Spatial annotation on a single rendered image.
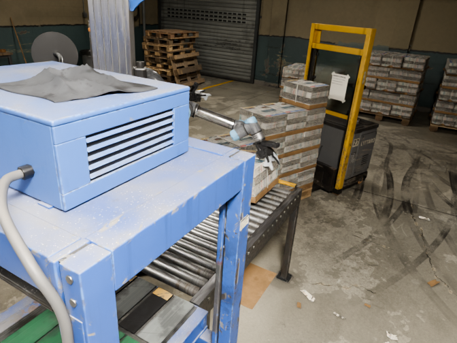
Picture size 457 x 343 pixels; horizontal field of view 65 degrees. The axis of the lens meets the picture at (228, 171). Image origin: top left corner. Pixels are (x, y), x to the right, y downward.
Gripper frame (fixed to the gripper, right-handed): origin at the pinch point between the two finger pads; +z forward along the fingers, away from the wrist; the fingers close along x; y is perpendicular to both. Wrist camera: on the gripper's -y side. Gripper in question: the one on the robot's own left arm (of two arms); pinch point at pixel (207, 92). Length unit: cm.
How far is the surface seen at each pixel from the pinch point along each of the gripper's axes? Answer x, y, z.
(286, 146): 43, 46, 73
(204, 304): 188, 22, -105
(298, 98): 19, 6, 98
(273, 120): 41, 15, 49
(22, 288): 202, -35, -170
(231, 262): 205, -21, -109
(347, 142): 54, 49, 154
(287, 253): 137, 81, 4
